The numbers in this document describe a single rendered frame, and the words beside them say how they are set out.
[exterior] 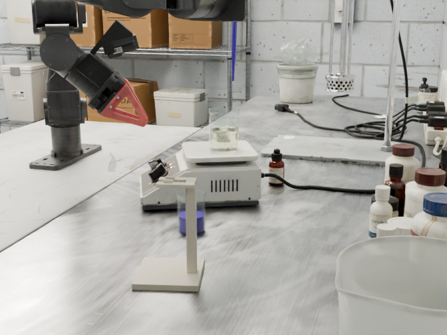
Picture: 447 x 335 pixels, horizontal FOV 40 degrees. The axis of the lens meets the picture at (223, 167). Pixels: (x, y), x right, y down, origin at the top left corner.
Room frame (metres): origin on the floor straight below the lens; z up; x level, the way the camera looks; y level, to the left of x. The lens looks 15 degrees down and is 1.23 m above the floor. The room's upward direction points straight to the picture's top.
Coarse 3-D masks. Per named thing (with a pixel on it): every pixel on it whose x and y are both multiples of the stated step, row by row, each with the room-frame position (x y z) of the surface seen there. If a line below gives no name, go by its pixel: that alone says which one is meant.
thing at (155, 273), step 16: (192, 192) 0.70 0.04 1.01; (192, 208) 0.70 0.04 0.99; (192, 224) 0.70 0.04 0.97; (192, 240) 0.70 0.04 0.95; (192, 256) 0.70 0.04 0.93; (144, 272) 0.70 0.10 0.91; (160, 272) 0.70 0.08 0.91; (176, 272) 0.70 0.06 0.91; (192, 272) 0.70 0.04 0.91; (144, 288) 0.67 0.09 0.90; (160, 288) 0.67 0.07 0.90; (176, 288) 0.67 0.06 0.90; (192, 288) 0.67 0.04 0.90
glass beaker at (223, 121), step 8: (216, 112) 0.99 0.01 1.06; (224, 112) 0.99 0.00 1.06; (232, 112) 0.99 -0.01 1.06; (216, 120) 0.99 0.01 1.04; (224, 120) 0.99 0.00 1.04; (232, 120) 1.00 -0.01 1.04; (216, 128) 0.99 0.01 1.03; (224, 128) 0.99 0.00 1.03; (232, 128) 1.00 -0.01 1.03; (216, 136) 0.99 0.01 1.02; (224, 136) 0.99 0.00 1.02; (232, 136) 1.00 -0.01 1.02; (216, 144) 0.99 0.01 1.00; (224, 144) 0.99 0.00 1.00; (232, 144) 1.00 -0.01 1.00; (216, 152) 1.00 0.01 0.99; (224, 152) 0.99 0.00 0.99; (232, 152) 1.00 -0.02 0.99
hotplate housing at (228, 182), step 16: (176, 176) 0.96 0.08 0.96; (192, 176) 0.96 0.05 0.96; (208, 176) 0.96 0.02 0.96; (224, 176) 0.97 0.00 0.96; (240, 176) 0.97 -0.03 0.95; (256, 176) 0.97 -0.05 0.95; (160, 192) 0.95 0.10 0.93; (208, 192) 0.96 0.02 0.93; (224, 192) 0.97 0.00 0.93; (240, 192) 0.97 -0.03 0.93; (256, 192) 0.97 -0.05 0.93; (144, 208) 0.95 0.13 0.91; (160, 208) 0.96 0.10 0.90; (176, 208) 0.96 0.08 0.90
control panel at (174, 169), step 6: (174, 156) 1.07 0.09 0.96; (168, 162) 1.05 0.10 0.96; (174, 162) 1.03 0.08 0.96; (174, 168) 0.99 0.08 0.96; (144, 174) 1.06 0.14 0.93; (168, 174) 0.98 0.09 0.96; (174, 174) 0.96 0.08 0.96; (144, 180) 1.02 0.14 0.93; (150, 180) 1.00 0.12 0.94; (144, 186) 0.99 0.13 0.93; (150, 186) 0.97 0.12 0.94; (144, 192) 0.96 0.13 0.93
